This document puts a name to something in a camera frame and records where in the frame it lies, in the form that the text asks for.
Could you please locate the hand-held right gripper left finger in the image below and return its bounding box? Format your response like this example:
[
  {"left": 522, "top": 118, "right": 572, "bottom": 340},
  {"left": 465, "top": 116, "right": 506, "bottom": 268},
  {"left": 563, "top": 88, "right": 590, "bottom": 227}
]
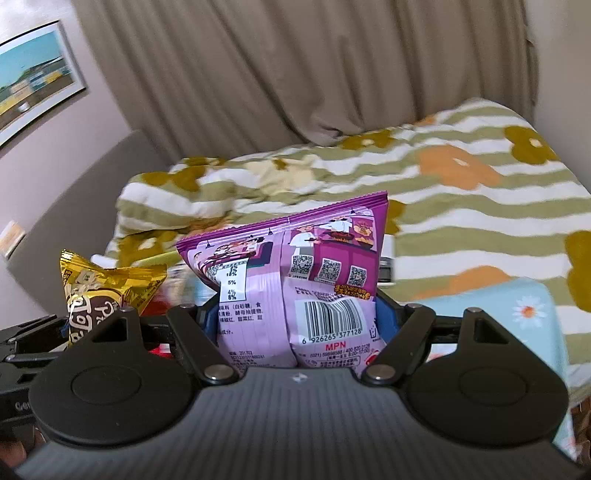
[{"left": 90, "top": 295, "right": 241, "bottom": 386}]

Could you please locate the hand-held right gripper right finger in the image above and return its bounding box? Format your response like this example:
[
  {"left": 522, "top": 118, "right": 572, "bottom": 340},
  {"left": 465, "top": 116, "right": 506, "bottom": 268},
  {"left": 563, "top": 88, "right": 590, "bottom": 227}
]
[{"left": 360, "top": 295, "right": 513, "bottom": 386}]

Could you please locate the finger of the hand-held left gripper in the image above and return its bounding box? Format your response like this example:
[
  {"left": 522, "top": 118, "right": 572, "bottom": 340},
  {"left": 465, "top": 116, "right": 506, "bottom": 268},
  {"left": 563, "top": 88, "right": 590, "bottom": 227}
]
[
  {"left": 0, "top": 346, "right": 65, "bottom": 366},
  {"left": 0, "top": 314, "right": 69, "bottom": 344}
]

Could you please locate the purple snack bag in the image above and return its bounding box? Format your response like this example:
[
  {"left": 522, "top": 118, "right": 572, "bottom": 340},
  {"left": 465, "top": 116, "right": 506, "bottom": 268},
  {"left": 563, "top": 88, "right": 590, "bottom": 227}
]
[{"left": 177, "top": 191, "right": 391, "bottom": 370}]

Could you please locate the gold brown snack packet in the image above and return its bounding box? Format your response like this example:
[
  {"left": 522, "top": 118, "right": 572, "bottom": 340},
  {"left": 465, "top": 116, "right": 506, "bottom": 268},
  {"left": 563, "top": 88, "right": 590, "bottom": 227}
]
[{"left": 60, "top": 249, "right": 168, "bottom": 352}]

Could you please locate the light blue daisy cloth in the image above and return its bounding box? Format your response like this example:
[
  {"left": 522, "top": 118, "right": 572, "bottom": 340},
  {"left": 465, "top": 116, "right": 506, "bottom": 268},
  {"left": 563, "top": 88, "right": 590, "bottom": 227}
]
[{"left": 416, "top": 277, "right": 570, "bottom": 467}]

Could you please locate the grey headboard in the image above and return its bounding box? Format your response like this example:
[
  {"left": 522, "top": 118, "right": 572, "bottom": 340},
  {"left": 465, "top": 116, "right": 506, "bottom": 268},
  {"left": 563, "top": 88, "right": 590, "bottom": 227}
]
[{"left": 9, "top": 129, "right": 176, "bottom": 278}]

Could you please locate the green striped floral blanket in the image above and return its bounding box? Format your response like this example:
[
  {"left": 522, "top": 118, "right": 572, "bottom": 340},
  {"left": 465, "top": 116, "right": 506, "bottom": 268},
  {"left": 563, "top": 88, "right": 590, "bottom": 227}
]
[{"left": 104, "top": 98, "right": 591, "bottom": 370}]

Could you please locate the beige curtain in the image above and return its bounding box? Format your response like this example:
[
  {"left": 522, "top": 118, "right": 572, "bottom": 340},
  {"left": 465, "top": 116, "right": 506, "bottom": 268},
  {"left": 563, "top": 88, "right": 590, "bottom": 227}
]
[{"left": 71, "top": 0, "right": 541, "bottom": 160}]

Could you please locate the beige wall plate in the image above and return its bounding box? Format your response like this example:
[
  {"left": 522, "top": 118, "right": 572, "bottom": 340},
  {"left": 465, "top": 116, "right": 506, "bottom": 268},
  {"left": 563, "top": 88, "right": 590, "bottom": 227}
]
[{"left": 0, "top": 220, "right": 26, "bottom": 257}]

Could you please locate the framed wall poster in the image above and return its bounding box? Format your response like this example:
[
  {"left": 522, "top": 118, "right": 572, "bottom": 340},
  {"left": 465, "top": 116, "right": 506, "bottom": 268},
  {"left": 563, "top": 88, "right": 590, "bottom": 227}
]
[{"left": 0, "top": 19, "right": 88, "bottom": 148}]

